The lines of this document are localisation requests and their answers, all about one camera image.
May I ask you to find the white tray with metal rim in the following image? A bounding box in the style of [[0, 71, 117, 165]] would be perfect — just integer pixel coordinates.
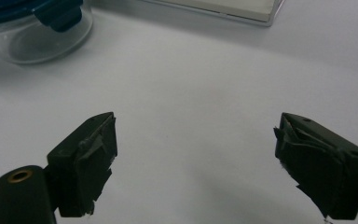
[[141, 0, 286, 27]]

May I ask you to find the clear glass container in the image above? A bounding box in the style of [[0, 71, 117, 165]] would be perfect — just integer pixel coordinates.
[[0, 0, 94, 65]]

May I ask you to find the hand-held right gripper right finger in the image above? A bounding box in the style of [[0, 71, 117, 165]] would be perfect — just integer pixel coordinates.
[[273, 112, 358, 220]]

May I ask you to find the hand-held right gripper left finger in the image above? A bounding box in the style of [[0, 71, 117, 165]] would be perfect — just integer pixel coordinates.
[[46, 111, 118, 218]]

